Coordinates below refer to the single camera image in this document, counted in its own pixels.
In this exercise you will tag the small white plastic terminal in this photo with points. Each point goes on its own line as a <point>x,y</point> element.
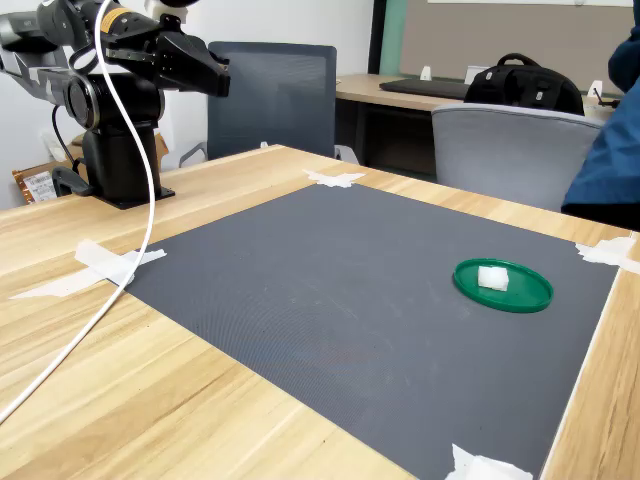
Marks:
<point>492,279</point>

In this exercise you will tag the round green lid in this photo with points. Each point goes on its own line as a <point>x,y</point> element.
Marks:
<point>525,295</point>

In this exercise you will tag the dark blue-grey office chair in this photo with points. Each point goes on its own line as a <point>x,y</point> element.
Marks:
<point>270,100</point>

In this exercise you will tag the brown cardboard box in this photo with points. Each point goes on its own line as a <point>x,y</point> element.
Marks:
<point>161,150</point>

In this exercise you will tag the black table clamp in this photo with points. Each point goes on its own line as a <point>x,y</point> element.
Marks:
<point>65,180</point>

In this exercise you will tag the cardboard package with barcode label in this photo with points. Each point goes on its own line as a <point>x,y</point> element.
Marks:
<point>37,187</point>

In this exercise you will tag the white tape patch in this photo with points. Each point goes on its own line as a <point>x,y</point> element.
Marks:
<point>605,252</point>
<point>480,467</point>
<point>100,262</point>
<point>334,179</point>

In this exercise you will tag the flat black laptop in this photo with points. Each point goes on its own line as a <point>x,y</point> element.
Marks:
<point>425,87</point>

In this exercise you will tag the small white stand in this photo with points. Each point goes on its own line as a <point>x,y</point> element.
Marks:
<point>426,73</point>
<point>593,90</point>
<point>475,75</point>

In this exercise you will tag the dark grey mat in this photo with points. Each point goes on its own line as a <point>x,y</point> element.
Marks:
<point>325,300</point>

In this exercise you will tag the grey partition panel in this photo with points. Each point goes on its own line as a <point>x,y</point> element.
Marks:
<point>475,30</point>

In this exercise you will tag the light grey office chair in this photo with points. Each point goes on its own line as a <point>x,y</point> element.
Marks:
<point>500,155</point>

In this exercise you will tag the black backpack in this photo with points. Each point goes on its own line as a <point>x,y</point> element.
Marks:
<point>525,85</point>

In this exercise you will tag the person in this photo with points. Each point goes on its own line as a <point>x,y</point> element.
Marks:
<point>610,160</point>

